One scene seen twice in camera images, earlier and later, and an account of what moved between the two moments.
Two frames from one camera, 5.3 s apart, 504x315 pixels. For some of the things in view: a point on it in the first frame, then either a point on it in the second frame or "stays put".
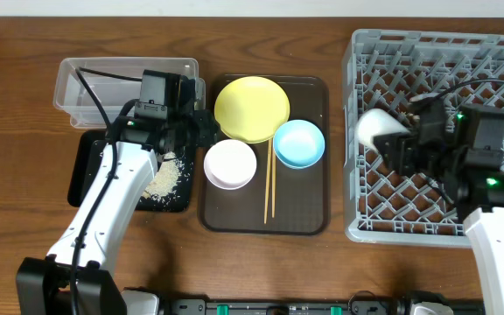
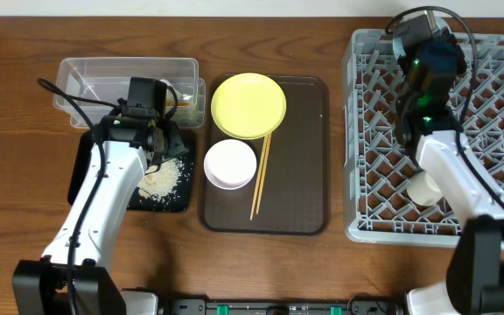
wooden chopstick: (273, 181) -> (260, 193)
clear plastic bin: (114, 94) stays put
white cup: (376, 122) -> (423, 190)
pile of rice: (164, 182) stays put
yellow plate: (254, 108) stays put
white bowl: (229, 164) stays put
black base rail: (311, 306) stays put
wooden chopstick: (268, 178) -> (259, 178)
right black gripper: (400, 159) -> (443, 40)
